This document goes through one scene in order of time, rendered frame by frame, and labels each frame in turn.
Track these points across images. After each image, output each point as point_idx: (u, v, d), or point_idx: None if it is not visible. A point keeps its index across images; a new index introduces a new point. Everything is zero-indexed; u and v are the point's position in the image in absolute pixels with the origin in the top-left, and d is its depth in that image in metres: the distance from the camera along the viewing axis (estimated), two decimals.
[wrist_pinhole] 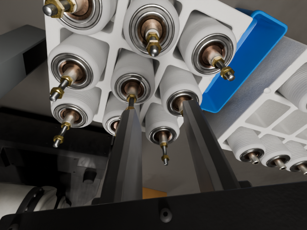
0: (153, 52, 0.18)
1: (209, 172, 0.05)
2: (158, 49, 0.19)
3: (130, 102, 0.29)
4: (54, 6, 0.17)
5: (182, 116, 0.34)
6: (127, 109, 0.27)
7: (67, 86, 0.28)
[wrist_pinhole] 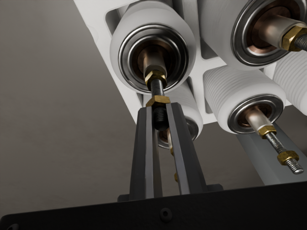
0: (165, 126, 0.10)
1: (179, 176, 0.05)
2: None
3: None
4: None
5: None
6: None
7: (275, 132, 0.20)
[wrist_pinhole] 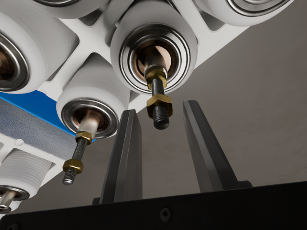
0: (160, 127, 0.10)
1: (209, 172, 0.05)
2: (160, 105, 0.10)
3: None
4: None
5: None
6: None
7: None
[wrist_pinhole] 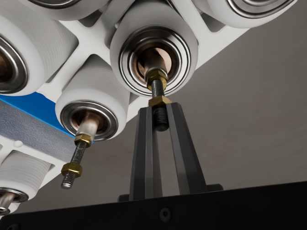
0: (159, 128, 0.10)
1: (179, 176, 0.05)
2: (162, 107, 0.10)
3: None
4: None
5: None
6: None
7: None
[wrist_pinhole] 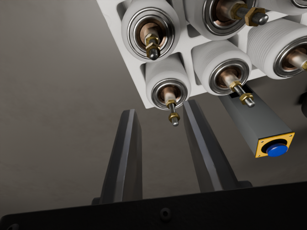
0: (155, 56, 0.18)
1: (209, 172, 0.05)
2: (149, 54, 0.19)
3: (241, 16, 0.19)
4: (172, 119, 0.26)
5: None
6: (250, 26, 0.18)
7: (240, 85, 0.27)
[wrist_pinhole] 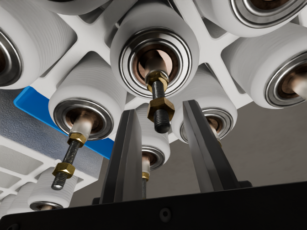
0: None
1: (209, 172, 0.05)
2: None
3: (164, 94, 0.12)
4: None
5: (72, 139, 0.17)
6: (173, 109, 0.10)
7: None
